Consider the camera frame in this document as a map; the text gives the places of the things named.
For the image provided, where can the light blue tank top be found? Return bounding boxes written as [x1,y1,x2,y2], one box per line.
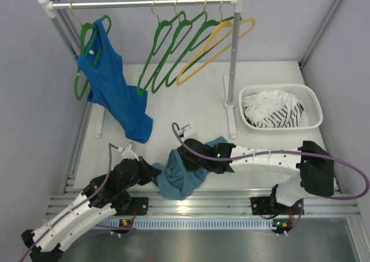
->
[153,136,232,200]

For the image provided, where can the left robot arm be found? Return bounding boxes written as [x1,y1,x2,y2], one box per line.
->
[21,157,161,261]

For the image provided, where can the yellow hanger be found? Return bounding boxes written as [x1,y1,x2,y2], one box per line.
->
[175,0,256,86]

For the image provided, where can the royal blue tank top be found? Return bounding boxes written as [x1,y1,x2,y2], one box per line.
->
[77,19,153,143]

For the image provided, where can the green hanger with blue top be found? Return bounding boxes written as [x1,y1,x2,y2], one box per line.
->
[69,3,112,101]

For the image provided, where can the white clothes in basket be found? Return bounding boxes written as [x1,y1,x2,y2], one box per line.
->
[241,90,299,119]

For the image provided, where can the white plastic laundry basket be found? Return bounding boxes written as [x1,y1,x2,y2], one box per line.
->
[238,84,323,133]

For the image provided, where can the striped garment in basket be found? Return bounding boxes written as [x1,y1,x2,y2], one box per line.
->
[243,102,304,128]

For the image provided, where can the silver clothes rack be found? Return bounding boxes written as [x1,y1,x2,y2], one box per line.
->
[37,0,244,139]

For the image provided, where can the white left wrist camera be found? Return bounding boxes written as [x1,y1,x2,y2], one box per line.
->
[121,143,139,161]

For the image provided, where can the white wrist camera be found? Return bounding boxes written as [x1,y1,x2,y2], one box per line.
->
[121,143,139,161]
[179,124,198,142]

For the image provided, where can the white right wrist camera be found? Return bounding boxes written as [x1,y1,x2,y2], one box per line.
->
[179,124,198,142]

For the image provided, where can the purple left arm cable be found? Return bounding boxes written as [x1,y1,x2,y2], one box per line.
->
[20,142,138,261]

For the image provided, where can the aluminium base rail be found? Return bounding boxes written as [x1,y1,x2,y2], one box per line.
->
[49,188,359,231]

